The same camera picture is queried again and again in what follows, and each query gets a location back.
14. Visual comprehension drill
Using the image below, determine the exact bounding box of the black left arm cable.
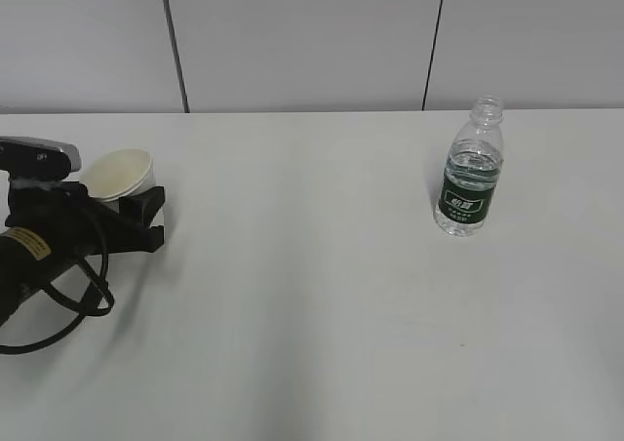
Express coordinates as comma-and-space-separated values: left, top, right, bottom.
0, 201, 116, 356

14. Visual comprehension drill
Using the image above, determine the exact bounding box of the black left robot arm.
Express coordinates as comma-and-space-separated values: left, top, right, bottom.
1, 181, 166, 322

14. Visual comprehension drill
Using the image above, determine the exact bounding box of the clear green-label water bottle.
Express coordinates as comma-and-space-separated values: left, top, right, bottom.
434, 96, 504, 237

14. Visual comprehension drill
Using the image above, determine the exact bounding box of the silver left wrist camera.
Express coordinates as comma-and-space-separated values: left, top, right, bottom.
1, 136, 82, 182

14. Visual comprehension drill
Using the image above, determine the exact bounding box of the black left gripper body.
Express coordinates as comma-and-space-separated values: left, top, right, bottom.
6, 181, 164, 254

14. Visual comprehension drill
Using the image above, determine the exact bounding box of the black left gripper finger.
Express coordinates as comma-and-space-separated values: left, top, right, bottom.
118, 185, 165, 227

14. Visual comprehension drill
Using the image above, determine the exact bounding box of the white paper cup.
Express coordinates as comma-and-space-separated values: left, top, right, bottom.
80, 149, 156, 212

